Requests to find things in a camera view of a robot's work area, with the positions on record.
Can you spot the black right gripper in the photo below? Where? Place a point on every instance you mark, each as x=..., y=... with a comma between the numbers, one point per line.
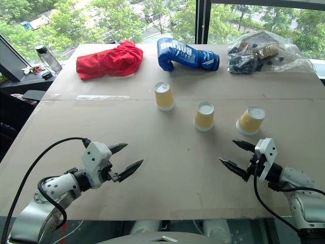
x=255, y=164

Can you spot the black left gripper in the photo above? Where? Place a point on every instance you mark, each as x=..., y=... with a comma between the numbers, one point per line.
x=108, y=170

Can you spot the black flat object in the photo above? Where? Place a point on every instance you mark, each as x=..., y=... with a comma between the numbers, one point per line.
x=34, y=94

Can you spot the bunch of keys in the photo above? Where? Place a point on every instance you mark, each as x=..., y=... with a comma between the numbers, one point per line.
x=31, y=69

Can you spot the dark window frame post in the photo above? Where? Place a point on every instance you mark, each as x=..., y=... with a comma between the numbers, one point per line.
x=203, y=20

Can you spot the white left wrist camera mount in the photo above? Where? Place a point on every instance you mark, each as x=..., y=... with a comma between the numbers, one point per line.
x=95, y=158

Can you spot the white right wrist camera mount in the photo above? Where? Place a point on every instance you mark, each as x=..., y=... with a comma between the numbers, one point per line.
x=266, y=155

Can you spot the clear water bottle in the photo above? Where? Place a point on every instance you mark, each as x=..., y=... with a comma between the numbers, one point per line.
x=49, y=59

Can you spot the small black device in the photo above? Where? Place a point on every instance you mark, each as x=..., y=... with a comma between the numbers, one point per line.
x=46, y=75

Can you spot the clear plastic bag of parts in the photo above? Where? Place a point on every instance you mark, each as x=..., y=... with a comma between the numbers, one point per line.
x=259, y=54

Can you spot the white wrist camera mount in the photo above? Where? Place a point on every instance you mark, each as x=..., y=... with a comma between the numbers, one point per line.
x=266, y=155
x=95, y=158

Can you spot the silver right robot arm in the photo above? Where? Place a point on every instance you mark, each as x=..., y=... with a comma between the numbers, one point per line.
x=302, y=193

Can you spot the red cloth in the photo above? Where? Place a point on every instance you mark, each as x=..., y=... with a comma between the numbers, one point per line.
x=109, y=61

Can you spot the yellow paper cup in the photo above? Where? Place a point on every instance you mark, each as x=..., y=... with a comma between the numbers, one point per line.
x=164, y=97
x=203, y=118
x=250, y=122

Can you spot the blue boxing glove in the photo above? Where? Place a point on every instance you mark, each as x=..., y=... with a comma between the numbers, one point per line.
x=182, y=56

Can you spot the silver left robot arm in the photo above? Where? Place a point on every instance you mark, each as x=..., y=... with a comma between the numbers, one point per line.
x=53, y=193

